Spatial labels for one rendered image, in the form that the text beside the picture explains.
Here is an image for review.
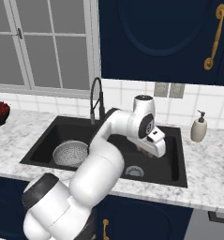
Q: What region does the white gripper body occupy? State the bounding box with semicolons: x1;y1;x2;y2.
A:
136;137;167;159

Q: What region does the navy base cupboard door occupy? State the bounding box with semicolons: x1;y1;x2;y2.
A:
94;194;195;240
0;174;35;240

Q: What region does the grey framed window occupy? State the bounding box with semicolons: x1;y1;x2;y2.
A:
0;0;101;100

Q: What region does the grey metal colander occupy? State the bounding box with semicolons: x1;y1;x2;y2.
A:
52;140;90;169

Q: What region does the black sink faucet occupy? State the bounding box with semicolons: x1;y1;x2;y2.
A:
89;76;106;126

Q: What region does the black dishwasher handle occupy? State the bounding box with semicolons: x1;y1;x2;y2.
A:
207;210;224;226

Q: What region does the black sink basin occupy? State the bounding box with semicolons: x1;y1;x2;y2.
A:
19;114;188;188

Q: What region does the grey dishwasher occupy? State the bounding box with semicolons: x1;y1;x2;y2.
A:
183;207;224;240

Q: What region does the beige soap dispenser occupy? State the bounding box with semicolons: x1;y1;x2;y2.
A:
190;109;209;143

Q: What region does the grey window latch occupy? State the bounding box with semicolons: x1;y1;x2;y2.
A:
15;27;24;40

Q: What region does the grey wall outlet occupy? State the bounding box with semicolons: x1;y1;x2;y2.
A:
153;82;171;98
169;82;187;99

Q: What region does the gold cupboard handle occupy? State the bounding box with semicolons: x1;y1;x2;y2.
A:
203;3;224;71
102;217;111;240

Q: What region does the round metal sink drain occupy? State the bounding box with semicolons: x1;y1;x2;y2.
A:
124;165;145;178

